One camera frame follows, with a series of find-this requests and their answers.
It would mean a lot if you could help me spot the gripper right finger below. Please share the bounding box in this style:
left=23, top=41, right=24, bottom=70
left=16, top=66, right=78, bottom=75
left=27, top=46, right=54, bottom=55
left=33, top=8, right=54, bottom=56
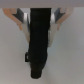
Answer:
left=47, top=7, right=76, bottom=48

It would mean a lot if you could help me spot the black door handle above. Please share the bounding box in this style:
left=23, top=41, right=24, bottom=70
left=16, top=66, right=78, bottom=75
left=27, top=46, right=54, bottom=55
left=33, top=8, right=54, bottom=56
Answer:
left=23, top=7, right=56, bottom=79

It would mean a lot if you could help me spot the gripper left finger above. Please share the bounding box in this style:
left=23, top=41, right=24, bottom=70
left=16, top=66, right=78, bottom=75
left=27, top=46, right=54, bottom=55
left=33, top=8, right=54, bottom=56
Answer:
left=2, top=8, right=32, bottom=46

